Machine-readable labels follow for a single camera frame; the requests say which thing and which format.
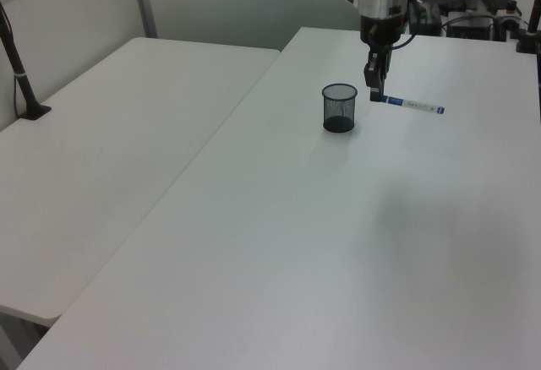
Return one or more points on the black camera pole with clamp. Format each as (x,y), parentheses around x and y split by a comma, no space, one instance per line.
(530,28)

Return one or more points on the white side table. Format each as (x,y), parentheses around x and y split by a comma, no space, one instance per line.
(105,142)

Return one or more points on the blue and white marker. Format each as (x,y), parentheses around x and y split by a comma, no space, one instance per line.
(416,105)

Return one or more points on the black camera pole, white tie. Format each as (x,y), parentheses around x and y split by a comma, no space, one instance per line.
(23,87)

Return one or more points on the black mesh pen cup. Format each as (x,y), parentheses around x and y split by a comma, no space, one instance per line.
(339,110)

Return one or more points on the black equipment on desk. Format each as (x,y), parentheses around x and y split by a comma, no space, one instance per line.
(473,21)

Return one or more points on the grey partition frame post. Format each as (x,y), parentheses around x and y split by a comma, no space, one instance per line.
(143,2)

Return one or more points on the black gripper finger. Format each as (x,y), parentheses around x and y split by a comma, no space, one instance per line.
(385,66)
(373,76)

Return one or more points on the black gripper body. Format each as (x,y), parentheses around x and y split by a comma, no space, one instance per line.
(382,32)

